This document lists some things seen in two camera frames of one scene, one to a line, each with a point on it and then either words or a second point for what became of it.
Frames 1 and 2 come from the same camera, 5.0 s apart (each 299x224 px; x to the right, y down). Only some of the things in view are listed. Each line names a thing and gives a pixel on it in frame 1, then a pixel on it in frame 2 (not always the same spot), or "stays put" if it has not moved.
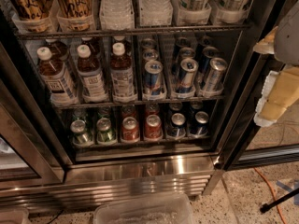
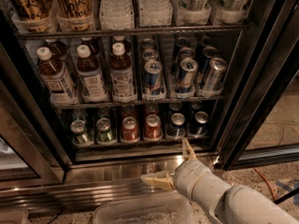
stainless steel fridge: (133, 90) stays put
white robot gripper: (289, 37) → (188, 175)
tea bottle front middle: (91, 77) stays put
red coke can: (153, 130) stays put
